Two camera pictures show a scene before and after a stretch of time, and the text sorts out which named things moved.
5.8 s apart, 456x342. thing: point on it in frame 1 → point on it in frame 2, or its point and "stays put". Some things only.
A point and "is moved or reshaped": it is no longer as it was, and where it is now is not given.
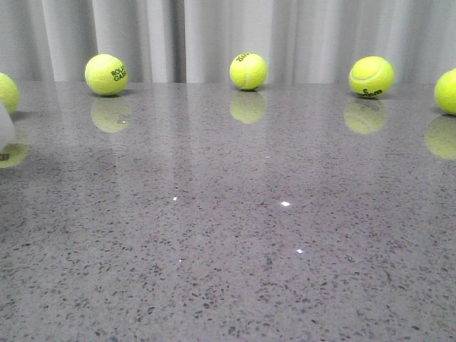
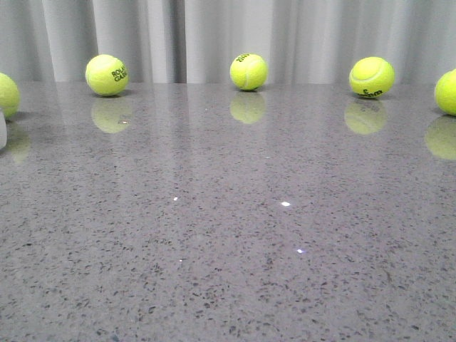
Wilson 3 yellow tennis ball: (372, 76) stays put
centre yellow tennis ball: (248, 71) stays put
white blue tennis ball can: (6, 128) is moved or reshaped
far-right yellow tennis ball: (445, 92) stays put
